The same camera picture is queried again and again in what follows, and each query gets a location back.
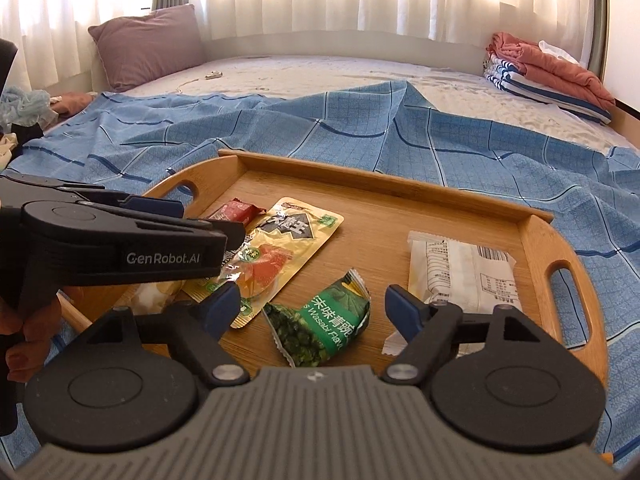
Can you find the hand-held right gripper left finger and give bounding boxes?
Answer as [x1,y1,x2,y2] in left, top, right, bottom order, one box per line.
[85,280,251,388]

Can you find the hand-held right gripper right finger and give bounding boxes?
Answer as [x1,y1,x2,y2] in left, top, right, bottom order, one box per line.
[382,284,551,386]

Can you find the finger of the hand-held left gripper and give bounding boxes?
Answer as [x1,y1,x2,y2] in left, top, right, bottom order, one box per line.
[0,174,187,221]
[80,201,247,263]

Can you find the dark red snack packet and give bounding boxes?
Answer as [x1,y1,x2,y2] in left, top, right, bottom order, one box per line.
[206,198,267,226]

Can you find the green and yellow snack packet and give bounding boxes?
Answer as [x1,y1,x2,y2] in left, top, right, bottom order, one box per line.
[181,196,346,331]

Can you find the white bread packet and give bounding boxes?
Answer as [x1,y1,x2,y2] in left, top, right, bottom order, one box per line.
[382,230,525,358]

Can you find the green pea snack packet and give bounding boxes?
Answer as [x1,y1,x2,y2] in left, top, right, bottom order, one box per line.
[262,268,373,369]

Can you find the wooden tray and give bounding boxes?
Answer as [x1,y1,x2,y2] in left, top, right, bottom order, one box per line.
[57,149,610,391]

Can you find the person's left hand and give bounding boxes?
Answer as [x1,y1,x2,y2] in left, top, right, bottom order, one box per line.
[0,292,66,385]

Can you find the dark pink cloth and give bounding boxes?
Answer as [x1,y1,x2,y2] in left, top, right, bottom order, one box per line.
[50,91,98,117]

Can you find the black cloth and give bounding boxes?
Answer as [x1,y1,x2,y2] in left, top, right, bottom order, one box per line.
[10,120,46,157]

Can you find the blue checked bedsheet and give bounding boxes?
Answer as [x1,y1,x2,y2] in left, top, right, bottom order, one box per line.
[0,80,640,476]

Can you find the purple pillow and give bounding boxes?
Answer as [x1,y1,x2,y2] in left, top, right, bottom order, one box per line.
[88,4,205,93]

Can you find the light blue mesh cloth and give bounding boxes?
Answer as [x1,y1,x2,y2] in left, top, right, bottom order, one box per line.
[0,85,52,128]

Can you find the cream patterned mattress sheet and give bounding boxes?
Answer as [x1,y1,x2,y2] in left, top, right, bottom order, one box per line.
[122,55,640,156]

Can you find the black object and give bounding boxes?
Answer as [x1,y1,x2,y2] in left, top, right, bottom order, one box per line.
[0,39,19,106]

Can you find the folded blue striped blanket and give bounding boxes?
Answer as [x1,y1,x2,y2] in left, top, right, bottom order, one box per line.
[482,52,613,125]

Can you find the folded orange and striped blankets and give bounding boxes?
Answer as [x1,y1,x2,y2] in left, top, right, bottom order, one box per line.
[487,31,617,107]

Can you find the white folded cloth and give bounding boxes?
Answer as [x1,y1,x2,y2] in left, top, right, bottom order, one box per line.
[538,40,581,66]

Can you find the white wardrobe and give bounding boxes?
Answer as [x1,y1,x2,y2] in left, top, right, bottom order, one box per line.
[602,0,640,107]

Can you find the wooden bed frame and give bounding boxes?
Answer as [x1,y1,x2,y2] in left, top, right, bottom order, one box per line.
[612,100,640,151]

